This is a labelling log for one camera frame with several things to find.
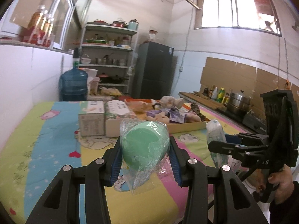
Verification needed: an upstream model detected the pink sponge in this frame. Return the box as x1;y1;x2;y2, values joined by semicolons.
127;101;152;114

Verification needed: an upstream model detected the green yellow bottle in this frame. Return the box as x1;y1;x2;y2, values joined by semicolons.
216;88;225;103

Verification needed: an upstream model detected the colourful cartoon bed sheet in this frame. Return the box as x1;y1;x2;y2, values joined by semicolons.
0;100;253;224

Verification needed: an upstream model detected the glass jar red lid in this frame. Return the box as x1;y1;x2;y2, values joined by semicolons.
149;30;158;42

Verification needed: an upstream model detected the purple white snack packet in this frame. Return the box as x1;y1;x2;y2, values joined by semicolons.
166;108;186;124

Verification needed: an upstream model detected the leopard print scrunchie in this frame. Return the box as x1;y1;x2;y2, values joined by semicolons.
190;102;208;121

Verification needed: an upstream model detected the wooden cutting board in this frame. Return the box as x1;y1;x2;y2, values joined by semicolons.
178;91;226;110

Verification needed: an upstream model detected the blue water jug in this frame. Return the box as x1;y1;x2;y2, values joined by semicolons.
58;47;88;102

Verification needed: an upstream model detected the black refrigerator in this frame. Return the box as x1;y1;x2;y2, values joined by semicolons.
131;41;173;100

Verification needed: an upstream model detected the orange shallow cardboard box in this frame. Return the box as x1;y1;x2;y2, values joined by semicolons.
124;99;210;134

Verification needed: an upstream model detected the yellow white snack packet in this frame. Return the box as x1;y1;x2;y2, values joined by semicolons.
151;99;162;110

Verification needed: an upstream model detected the metal storage shelf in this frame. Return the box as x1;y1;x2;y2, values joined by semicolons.
80;21;138;94

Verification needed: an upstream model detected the green sponge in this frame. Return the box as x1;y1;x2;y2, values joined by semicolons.
120;119;170;195

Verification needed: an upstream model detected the pack of drink bottles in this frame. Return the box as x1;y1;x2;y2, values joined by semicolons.
22;5;55;48

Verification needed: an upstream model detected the purple dress plush bunny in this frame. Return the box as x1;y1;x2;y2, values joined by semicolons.
146;110;170;124

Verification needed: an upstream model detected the green white tissue box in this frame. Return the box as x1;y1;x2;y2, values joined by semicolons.
78;101;105;136

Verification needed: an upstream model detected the green printed tissue pack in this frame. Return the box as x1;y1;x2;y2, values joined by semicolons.
206;119;229;168

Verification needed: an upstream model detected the pink dress plush bunny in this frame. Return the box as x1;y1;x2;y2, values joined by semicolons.
185;111;202;123

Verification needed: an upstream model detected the floral cream cloth scrunchie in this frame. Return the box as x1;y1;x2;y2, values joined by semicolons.
159;96;185;109

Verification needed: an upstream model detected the steel steamer pot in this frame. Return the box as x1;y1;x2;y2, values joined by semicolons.
226;91;251;114

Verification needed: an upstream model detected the floral tissue box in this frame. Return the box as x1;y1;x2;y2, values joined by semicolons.
104;100;137;138

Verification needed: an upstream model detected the cardboard wall sheet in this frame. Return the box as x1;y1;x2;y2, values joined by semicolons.
200;57;287;116

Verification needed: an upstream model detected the person's right hand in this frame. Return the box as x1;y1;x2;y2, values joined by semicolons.
256;164;295;204

